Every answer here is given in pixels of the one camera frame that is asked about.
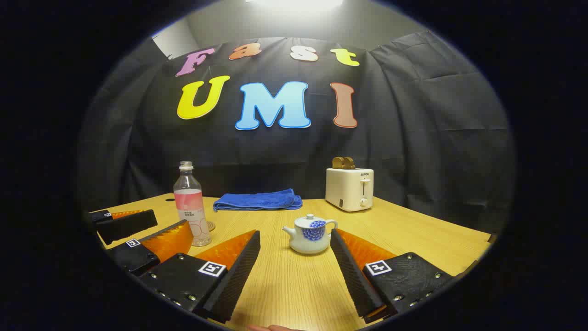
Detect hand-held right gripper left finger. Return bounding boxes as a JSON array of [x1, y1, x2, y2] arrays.
[[138, 229, 261, 324]]

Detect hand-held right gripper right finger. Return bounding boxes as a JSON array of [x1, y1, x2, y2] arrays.
[[330, 228, 458, 324]]

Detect white blue-flowered teacup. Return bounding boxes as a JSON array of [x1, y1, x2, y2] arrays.
[[282, 220, 339, 255]]

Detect clear water bottle pink label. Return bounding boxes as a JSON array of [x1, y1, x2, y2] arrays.
[[174, 161, 212, 247]]

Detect blue folded towel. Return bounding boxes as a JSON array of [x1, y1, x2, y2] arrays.
[[213, 188, 303, 212]]

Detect cream white toaster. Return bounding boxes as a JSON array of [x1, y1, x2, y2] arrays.
[[325, 168, 374, 212]]

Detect black backdrop cloth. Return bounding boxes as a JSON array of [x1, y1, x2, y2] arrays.
[[78, 31, 515, 235]]

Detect ceiling light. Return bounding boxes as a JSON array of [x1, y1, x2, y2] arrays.
[[246, 0, 345, 13]]

